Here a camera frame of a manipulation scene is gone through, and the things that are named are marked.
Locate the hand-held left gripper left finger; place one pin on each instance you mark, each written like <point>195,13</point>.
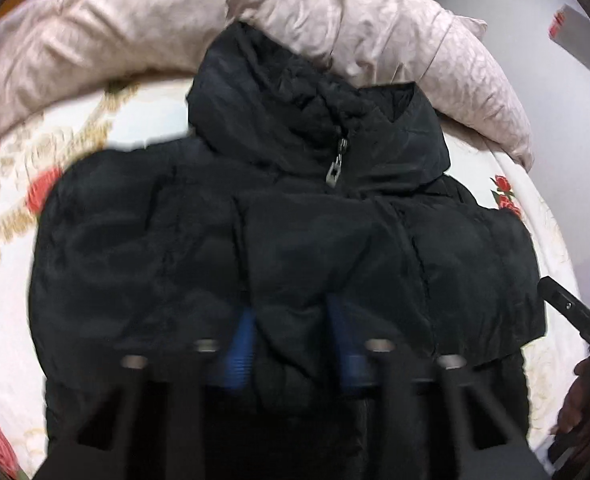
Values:
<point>239,347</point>

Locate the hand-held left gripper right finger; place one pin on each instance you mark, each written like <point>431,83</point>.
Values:
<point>349,347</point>

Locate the black hooded puffer jacket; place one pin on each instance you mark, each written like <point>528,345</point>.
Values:
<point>300,210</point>

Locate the white rose print bed sheet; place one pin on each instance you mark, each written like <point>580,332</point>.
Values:
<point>5,310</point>

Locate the beige patterned quilt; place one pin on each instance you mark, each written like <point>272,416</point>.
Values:
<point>125,25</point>

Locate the wall paper with red edge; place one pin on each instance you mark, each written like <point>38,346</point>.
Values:
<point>582,42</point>

